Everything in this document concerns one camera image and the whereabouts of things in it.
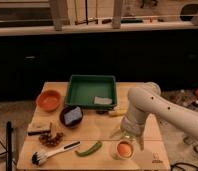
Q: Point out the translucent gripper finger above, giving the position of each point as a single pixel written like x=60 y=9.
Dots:
x=115 y=133
x=141 y=142

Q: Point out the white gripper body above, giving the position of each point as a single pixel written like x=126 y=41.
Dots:
x=132 y=127

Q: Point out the orange apple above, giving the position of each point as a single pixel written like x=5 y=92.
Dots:
x=124 y=149

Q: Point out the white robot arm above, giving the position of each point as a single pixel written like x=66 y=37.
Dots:
x=145 y=99

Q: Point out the white paper cup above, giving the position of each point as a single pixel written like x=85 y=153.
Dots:
x=115 y=153

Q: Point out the green chili pepper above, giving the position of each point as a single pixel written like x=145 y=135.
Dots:
x=91 y=150

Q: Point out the blue grey sponge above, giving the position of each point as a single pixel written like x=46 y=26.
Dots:
x=73 y=116

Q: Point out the green plastic tray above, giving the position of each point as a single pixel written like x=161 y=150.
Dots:
x=82 y=90

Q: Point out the dark bowl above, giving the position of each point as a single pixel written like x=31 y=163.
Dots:
x=61 y=117

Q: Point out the orange bowl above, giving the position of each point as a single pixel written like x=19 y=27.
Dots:
x=48 y=100

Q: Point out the white dish brush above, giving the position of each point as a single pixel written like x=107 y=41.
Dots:
x=40 y=157

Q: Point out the wooden block with black handle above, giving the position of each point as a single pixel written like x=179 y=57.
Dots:
x=38 y=128

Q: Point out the black chair frame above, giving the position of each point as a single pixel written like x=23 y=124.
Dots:
x=8 y=147

